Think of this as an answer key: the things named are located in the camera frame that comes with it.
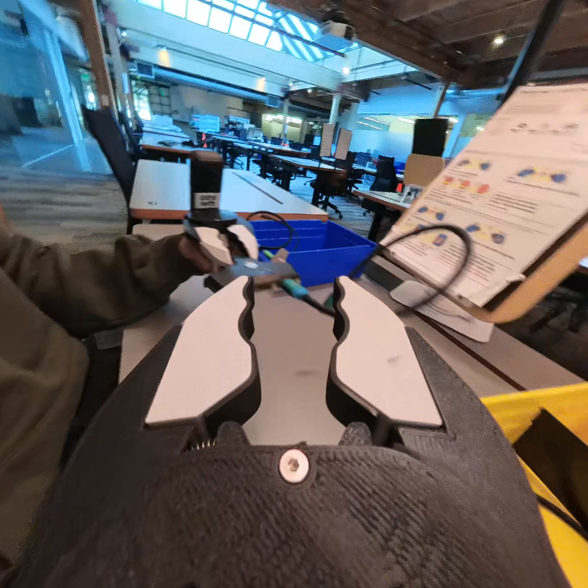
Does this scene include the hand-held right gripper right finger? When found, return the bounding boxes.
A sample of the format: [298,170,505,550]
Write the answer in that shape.
[325,276,444,445]

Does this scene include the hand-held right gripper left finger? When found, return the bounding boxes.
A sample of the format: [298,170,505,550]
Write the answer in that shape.
[145,275,262,428]

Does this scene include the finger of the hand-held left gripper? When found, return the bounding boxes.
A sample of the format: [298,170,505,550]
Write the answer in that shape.
[193,226,236,268]
[227,223,260,261]

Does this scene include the black adapter cable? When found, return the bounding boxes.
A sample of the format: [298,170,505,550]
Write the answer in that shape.
[246,210,300,252]

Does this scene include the braided HDMI cable green plugs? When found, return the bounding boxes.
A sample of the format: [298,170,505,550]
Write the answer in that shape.
[278,224,473,319]

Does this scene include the blue plastic bin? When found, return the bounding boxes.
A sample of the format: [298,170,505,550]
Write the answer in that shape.
[250,220,378,288]

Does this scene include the yellow plastic bin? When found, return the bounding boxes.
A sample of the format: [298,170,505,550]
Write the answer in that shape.
[480,383,588,588]

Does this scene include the white desk orange edge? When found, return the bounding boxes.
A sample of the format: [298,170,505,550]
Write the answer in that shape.
[129,158,329,221]

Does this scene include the grey desk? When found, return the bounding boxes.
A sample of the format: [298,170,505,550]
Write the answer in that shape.
[119,220,588,446]

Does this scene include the person's left hand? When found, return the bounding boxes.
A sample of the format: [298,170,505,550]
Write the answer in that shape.
[178,233,216,275]

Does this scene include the rows of office desks chairs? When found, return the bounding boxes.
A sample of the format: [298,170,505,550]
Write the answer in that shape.
[138,115,414,230]

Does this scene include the black office chair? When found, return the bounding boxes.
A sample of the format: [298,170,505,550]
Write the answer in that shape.
[82,105,141,232]

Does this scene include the person in olive sleeve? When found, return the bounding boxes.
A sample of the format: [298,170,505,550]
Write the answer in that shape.
[0,202,121,588]

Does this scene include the ceiling projector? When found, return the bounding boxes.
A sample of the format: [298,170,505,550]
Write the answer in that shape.
[319,19,358,43]

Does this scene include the instruction sheet on stand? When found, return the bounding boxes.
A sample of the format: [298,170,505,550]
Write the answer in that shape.
[381,83,588,343]

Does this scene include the black metal pole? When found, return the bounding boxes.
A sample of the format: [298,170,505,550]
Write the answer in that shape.
[498,0,567,103]

